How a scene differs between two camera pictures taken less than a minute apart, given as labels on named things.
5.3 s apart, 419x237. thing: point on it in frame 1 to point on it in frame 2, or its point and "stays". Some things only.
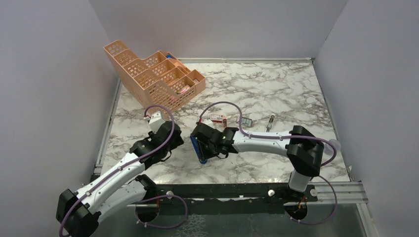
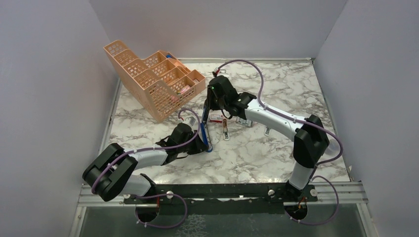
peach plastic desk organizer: [159, 82] stays
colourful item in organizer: [183, 89] stays
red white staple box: [217, 118] stays
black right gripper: [216, 153] to [209, 103]
